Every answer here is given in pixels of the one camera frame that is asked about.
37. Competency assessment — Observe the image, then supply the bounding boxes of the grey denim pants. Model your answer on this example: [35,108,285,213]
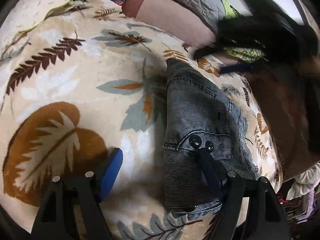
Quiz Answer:
[163,59,259,220]

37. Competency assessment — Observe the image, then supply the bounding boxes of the green patterned folded cloth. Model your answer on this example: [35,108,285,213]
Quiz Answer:
[220,0,266,63]

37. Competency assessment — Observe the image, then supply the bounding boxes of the brown cardboard box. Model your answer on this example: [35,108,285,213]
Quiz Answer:
[244,66,319,181]

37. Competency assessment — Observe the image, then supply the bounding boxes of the pink brown bolster cushion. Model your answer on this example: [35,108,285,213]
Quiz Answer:
[122,0,216,51]

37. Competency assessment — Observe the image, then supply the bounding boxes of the beige leaf print blanket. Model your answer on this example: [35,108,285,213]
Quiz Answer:
[1,0,283,239]

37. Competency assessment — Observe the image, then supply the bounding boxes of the white patterned pillow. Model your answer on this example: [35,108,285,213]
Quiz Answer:
[1,0,74,60]

